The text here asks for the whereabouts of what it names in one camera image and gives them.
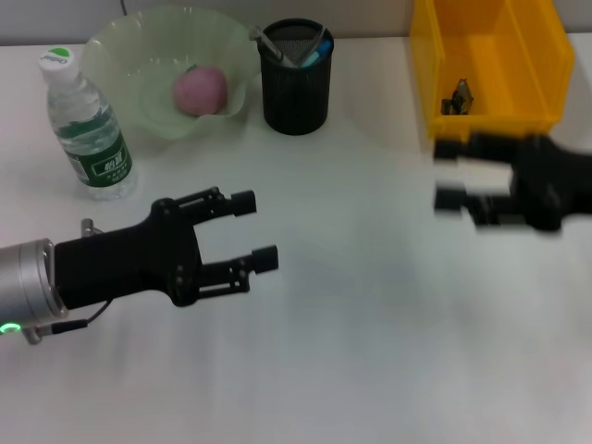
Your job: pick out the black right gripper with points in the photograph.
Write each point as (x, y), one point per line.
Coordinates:
(550, 185)

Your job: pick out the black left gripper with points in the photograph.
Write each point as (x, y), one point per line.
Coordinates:
(125, 263)

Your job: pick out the pink peach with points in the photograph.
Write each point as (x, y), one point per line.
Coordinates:
(199, 92)

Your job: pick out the grey ballpoint pen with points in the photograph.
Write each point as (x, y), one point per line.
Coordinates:
(270, 46)

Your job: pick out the blue capped scissors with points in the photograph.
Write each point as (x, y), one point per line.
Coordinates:
(319, 53)

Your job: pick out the clear green-label water bottle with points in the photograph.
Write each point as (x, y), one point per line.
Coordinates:
(88, 125)

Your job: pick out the black mesh pen holder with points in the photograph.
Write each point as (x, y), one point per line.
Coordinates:
(296, 97)

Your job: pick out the pale green fruit bowl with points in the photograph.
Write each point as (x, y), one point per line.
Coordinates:
(139, 69)

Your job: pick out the yellow plastic bin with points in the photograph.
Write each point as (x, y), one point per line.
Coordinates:
(509, 69)

